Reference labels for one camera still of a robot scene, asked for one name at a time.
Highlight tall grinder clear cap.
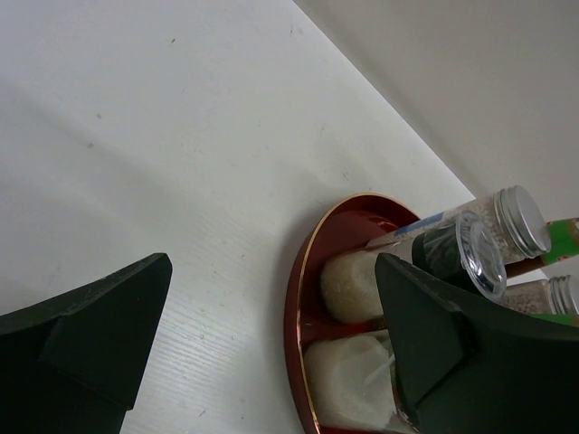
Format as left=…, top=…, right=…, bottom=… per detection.
left=320, top=211, right=507, bottom=324

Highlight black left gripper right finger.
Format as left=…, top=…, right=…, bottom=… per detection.
left=375, top=254, right=578, bottom=433

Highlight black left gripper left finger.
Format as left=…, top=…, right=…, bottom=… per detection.
left=1, top=253, right=172, bottom=433

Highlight sauce bottle yellow cap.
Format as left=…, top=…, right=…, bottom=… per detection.
left=506, top=217, right=578, bottom=278
left=543, top=314, right=579, bottom=327

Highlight red round tray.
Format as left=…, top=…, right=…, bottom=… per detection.
left=283, top=193, right=419, bottom=434

